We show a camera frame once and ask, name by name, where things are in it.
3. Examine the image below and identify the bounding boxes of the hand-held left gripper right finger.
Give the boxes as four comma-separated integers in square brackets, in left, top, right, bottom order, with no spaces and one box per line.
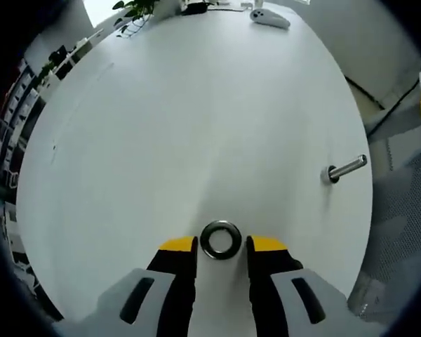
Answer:
[245,234,378,337]

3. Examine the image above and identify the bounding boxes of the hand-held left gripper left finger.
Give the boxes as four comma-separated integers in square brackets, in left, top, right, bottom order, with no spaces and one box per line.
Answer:
[52,234,199,337]

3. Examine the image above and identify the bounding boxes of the large dark steel washer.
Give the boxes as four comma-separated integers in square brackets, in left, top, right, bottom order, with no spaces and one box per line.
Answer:
[199,219,243,261]

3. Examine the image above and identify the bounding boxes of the thin steel threaded stud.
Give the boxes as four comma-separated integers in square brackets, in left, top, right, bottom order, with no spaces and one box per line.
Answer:
[320,153,368,185]

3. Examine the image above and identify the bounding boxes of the small dark steel washer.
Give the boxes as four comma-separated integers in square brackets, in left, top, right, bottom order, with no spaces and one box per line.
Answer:
[327,164,342,185]

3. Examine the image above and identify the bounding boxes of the small metal block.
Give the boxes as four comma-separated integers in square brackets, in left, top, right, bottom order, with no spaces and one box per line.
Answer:
[249,7,292,31]

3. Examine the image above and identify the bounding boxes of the white storage shelf unit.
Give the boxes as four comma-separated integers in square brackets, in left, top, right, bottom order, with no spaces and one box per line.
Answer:
[0,58,48,191]

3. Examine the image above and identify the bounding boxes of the white low counter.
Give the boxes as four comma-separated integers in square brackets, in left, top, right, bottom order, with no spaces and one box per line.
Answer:
[22,29,107,91]

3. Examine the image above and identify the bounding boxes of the black power adapter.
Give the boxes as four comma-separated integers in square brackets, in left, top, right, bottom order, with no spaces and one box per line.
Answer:
[180,0,212,16]

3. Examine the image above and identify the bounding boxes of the black office chair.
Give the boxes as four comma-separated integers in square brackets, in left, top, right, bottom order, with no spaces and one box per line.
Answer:
[48,44,70,65]

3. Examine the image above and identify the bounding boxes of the green leafy plant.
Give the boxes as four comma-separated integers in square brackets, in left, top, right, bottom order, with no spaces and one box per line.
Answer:
[112,0,163,39]

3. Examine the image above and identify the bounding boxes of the white plant pot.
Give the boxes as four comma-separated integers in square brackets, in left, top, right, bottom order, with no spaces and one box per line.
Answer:
[153,0,182,15]

